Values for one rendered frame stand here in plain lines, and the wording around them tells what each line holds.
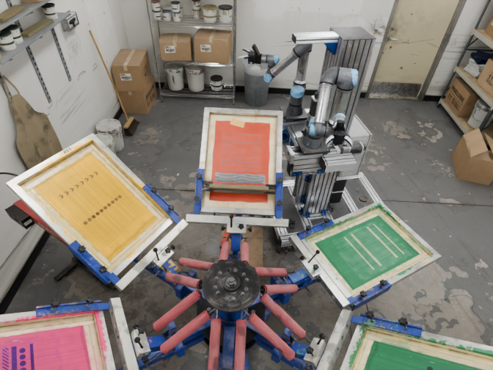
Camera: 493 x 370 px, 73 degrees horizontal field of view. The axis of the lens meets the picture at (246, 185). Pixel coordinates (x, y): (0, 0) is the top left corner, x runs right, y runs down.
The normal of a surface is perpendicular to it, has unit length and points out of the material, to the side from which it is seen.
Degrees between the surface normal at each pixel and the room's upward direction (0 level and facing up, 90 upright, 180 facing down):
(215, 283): 0
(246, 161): 32
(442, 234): 0
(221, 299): 0
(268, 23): 90
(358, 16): 90
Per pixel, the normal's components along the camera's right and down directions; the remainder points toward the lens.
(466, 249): 0.04, -0.73
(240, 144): 0.01, -0.25
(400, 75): -0.04, 0.69
